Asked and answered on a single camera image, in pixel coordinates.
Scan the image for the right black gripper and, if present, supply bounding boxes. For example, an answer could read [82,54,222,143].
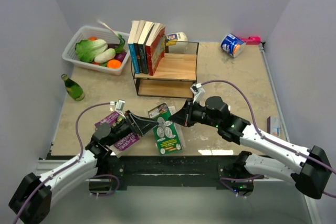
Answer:
[169,99,221,129]

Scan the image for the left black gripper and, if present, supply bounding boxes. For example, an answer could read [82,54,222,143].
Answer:
[106,110,158,146]

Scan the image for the green coin book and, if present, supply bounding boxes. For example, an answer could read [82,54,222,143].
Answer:
[148,103,184,155]

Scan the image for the red patterned book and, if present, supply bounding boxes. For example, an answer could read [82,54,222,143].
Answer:
[145,23,166,76]

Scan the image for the blue 26-storey treehouse book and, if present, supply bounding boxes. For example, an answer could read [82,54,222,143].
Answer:
[128,20,140,74]

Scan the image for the Little Women book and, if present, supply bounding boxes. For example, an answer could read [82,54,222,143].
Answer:
[138,20,155,75]

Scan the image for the dark Edward Tulane book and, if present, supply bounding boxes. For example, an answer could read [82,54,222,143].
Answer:
[134,20,149,74]

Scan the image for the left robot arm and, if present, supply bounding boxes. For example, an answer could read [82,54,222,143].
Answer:
[8,111,158,223]

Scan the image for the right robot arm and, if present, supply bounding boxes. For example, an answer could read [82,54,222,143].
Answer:
[169,96,331,199]

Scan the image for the purple 117-storey treehouse book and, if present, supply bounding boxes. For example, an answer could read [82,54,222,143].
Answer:
[95,111,140,157]

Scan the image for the orange toy fruit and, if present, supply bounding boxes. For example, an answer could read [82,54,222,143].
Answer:
[107,59,122,69]

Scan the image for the white cartoon mug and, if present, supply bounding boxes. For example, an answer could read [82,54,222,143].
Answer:
[165,32,188,54]

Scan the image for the purple toy eggplant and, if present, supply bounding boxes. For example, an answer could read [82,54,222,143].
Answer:
[114,51,127,62]

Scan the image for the green glass bottle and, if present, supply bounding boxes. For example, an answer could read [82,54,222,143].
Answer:
[61,74,85,101]

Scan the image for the white toy radish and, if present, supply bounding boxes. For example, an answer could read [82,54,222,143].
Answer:
[94,48,116,64]

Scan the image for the white plastic basket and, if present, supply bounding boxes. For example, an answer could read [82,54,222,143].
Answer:
[62,26,130,76]

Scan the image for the toy spring onion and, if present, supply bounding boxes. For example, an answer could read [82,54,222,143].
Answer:
[97,19,127,54]

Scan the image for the small box at table edge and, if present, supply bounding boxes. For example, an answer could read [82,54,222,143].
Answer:
[267,116,281,137]

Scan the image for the toy cabbage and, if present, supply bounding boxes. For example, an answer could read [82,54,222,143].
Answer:
[75,39,108,63]

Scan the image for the pink stapler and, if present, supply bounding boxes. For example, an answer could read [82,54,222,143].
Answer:
[240,36,261,45]

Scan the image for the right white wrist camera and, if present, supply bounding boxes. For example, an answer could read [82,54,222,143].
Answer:
[190,83,205,103]

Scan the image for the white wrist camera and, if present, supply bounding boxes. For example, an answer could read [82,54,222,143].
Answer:
[110,99,125,111]
[190,83,205,103]

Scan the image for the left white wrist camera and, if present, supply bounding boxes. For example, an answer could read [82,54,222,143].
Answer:
[110,99,125,111]

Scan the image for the wood and wire shelf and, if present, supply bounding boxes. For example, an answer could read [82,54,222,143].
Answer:
[131,41,199,99]

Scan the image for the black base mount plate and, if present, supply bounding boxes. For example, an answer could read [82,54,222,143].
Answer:
[78,155,265,191]

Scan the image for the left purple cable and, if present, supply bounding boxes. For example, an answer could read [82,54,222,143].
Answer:
[10,101,116,224]

